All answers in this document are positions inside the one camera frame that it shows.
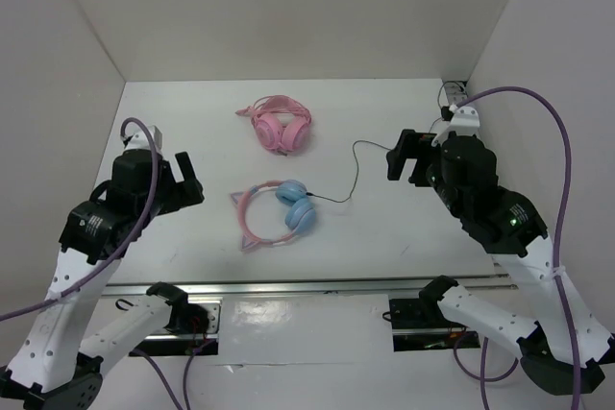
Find thin black headphone cable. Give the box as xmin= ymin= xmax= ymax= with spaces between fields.
xmin=305 ymin=139 xmax=396 ymax=205

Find pink blue cat-ear headphones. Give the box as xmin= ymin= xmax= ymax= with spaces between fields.
xmin=230 ymin=180 xmax=317 ymax=253

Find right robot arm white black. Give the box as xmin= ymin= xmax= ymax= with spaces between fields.
xmin=386 ymin=130 xmax=614 ymax=396

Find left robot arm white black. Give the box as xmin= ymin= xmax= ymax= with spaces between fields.
xmin=1 ymin=149 xmax=209 ymax=409

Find left base electronics opening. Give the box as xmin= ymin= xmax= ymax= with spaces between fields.
xmin=136 ymin=299 xmax=222 ymax=357

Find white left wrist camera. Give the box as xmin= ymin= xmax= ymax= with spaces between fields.
xmin=121 ymin=126 xmax=162 ymax=154

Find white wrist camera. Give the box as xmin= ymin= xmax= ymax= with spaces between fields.
xmin=431 ymin=105 xmax=480 ymax=147
xmin=121 ymin=126 xmax=162 ymax=154

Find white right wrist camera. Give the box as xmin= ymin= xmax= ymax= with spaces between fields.
xmin=431 ymin=105 xmax=480 ymax=147

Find aluminium rail right side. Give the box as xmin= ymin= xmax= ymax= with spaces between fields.
xmin=444 ymin=81 xmax=468 ymax=105

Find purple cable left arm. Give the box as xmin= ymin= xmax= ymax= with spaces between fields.
xmin=0 ymin=117 xmax=160 ymax=323

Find aluminium rail front edge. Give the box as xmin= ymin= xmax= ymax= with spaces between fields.
xmin=102 ymin=274 xmax=517 ymax=298

